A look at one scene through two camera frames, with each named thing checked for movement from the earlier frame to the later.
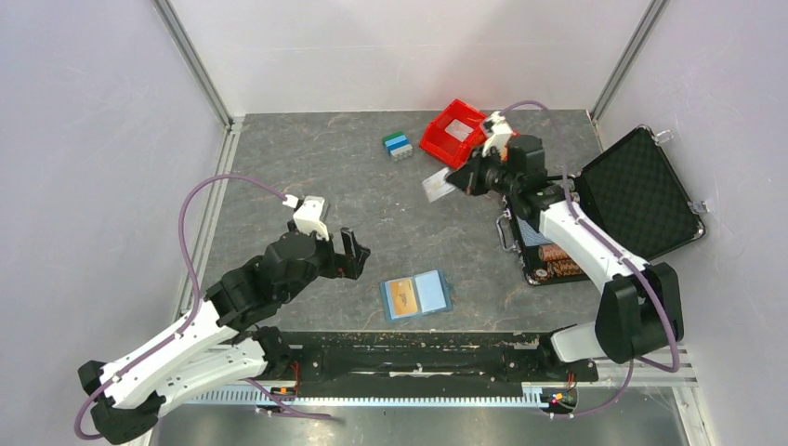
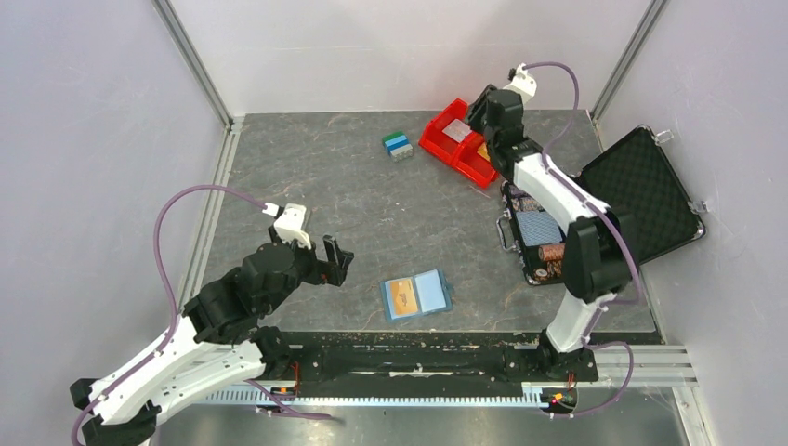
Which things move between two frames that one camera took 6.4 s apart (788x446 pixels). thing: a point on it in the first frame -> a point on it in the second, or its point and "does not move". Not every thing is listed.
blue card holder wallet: x=415 y=295 does not move
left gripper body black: x=323 y=265 does not move
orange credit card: x=403 y=296 does not move
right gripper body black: x=497 y=176 -> x=478 y=116
